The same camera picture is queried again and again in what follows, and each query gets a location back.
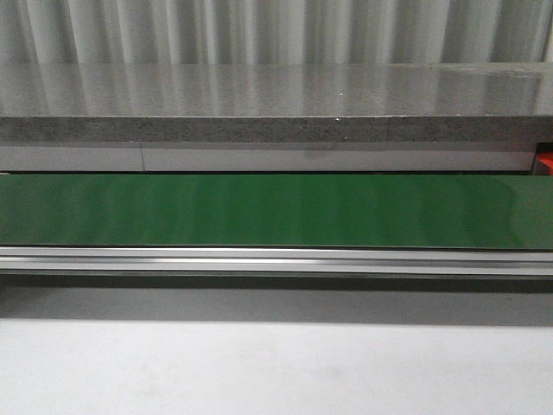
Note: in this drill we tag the aluminium conveyor frame rail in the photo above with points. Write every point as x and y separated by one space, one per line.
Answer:
279 261

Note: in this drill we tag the red box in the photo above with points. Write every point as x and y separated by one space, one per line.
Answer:
544 163

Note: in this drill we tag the white pleated curtain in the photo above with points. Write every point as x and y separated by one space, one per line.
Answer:
275 32

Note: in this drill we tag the green conveyor belt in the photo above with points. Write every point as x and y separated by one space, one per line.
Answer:
369 210

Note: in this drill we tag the grey stone counter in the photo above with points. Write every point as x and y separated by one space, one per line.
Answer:
274 118

